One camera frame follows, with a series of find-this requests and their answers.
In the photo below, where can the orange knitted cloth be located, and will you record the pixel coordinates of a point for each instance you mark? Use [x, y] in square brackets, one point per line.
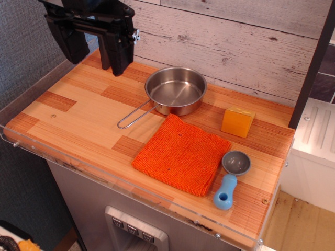
[183, 156]

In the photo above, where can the clear acrylic table guard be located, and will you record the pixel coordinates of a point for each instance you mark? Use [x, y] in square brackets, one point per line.
[73, 122]

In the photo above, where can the stainless steel saucepan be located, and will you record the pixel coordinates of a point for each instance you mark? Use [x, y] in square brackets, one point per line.
[172, 90]

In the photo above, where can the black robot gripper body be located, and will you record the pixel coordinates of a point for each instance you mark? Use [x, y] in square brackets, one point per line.
[112, 18]

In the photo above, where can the yellow cheese block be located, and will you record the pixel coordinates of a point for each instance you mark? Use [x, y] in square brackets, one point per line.
[237, 121]

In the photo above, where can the silver toy fridge cabinet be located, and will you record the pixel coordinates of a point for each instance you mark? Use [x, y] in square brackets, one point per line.
[87, 198]

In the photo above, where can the white toy sink unit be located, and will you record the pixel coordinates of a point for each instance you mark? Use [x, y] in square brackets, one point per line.
[309, 169]

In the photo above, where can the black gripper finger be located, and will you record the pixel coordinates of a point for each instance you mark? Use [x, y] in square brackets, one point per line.
[116, 44]
[72, 42]

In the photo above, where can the dark right shelf post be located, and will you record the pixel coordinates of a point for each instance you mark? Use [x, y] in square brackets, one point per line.
[315, 64]

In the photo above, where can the blue handled grey scoop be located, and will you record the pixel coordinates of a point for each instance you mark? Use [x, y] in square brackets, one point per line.
[235, 163]

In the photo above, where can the grey ice dispenser panel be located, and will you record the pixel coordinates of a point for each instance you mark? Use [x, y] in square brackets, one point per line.
[130, 233]

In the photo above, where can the orange black object bottom left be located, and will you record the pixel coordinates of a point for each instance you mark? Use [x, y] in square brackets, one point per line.
[9, 244]

